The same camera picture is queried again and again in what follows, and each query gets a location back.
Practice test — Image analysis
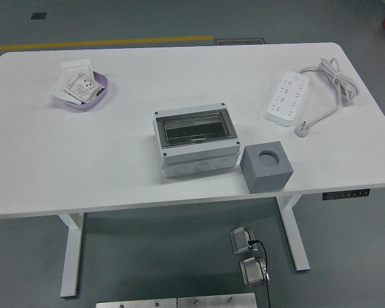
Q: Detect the white paper leaflet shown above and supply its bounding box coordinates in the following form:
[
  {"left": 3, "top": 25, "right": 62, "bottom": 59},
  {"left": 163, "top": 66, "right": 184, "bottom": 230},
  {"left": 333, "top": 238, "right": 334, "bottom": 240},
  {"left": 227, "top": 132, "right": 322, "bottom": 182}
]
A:
[{"left": 60, "top": 59, "right": 93, "bottom": 78}]

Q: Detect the black table control panel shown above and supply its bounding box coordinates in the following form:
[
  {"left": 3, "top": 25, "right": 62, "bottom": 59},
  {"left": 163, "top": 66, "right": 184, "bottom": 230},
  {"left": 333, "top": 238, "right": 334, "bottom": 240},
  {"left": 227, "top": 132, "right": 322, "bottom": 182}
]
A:
[{"left": 322, "top": 189, "right": 372, "bottom": 201}]

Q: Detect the white printed socket panel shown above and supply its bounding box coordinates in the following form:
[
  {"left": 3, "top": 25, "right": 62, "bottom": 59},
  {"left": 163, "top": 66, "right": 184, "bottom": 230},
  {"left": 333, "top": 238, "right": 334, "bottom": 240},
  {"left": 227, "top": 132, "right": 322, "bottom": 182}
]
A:
[{"left": 64, "top": 72, "right": 105, "bottom": 105}]

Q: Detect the white power strip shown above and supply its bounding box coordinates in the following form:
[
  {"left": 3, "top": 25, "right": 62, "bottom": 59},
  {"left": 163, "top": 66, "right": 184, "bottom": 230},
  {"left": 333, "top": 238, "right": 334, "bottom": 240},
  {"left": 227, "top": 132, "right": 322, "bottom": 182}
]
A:
[{"left": 264, "top": 70, "right": 310, "bottom": 128}]

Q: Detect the purple plastic tray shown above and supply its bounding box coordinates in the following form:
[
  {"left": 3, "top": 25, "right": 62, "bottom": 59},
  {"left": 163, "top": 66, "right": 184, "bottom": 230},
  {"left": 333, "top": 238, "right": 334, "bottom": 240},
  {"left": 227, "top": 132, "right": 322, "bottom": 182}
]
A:
[{"left": 53, "top": 71, "right": 110, "bottom": 109}]

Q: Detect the dark floor sign plate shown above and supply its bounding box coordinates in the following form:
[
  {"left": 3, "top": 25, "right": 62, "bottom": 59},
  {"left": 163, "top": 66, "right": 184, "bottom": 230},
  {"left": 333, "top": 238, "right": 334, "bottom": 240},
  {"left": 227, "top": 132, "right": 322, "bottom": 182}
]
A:
[{"left": 215, "top": 37, "right": 266, "bottom": 46}]

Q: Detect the grey box with clear lid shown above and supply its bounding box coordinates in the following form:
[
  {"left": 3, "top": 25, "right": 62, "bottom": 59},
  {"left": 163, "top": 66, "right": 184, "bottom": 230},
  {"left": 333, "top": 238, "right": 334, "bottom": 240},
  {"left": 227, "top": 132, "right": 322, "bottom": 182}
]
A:
[{"left": 153, "top": 102, "right": 241, "bottom": 179}]

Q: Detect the black floor cable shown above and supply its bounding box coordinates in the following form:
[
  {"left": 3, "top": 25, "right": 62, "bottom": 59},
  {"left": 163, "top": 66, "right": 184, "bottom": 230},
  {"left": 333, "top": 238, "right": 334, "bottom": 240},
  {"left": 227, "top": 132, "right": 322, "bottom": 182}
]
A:
[{"left": 248, "top": 239, "right": 272, "bottom": 308}]

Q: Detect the plain white panel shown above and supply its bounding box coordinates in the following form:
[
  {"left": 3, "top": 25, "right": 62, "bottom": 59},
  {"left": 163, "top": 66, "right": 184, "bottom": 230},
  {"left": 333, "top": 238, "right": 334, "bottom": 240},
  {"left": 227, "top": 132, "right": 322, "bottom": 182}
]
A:
[{"left": 50, "top": 73, "right": 81, "bottom": 104}]

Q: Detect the white power cord with plug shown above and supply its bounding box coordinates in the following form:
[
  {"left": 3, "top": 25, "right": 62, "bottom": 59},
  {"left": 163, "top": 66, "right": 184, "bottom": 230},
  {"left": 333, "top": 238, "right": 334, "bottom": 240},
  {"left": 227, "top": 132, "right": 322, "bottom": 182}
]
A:
[{"left": 294, "top": 57, "right": 360, "bottom": 139}]

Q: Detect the metal floor pedal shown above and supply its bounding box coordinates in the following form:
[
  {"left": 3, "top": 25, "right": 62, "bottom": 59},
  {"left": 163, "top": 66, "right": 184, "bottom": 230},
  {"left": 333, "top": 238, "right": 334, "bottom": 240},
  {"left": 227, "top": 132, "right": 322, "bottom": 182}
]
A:
[
  {"left": 230, "top": 227, "right": 259, "bottom": 255},
  {"left": 239, "top": 256, "right": 270, "bottom": 287}
]

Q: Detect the metal base plate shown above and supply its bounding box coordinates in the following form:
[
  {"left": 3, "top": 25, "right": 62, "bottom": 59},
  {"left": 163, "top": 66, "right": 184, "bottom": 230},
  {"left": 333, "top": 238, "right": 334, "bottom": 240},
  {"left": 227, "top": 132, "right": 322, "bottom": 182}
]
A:
[
  {"left": 176, "top": 292, "right": 257, "bottom": 308},
  {"left": 95, "top": 298, "right": 178, "bottom": 308}
]

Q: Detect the white table leg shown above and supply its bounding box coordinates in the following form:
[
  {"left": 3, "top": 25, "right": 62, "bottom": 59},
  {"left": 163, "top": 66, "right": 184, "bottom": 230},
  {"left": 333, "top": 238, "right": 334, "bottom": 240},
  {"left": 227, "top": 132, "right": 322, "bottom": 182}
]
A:
[
  {"left": 275, "top": 194, "right": 311, "bottom": 272},
  {"left": 58, "top": 212, "right": 85, "bottom": 298}
]

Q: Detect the grey cube with round hole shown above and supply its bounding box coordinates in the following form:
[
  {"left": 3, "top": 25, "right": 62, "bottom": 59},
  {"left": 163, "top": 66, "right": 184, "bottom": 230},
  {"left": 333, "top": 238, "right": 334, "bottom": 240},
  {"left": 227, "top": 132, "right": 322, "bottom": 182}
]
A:
[{"left": 240, "top": 140, "right": 295, "bottom": 194}]

